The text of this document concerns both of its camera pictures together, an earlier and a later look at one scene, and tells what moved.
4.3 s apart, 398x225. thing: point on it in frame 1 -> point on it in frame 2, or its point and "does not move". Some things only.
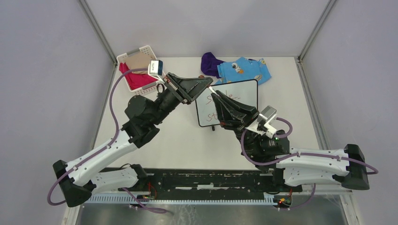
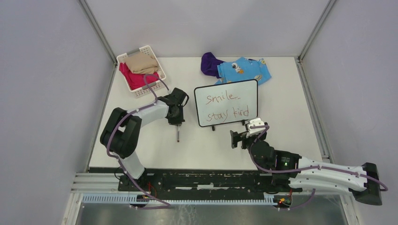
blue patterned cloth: x=241 y=69 does not move
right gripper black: x=231 y=119 -> x=236 y=137
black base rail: x=191 y=181 does not move
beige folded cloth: x=138 y=61 does not move
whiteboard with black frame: x=244 y=93 does not move
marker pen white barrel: x=210 y=88 -> x=178 y=131
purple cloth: x=209 y=64 does not move
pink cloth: x=136 y=80 does not move
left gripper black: x=187 y=90 -> x=179 y=121
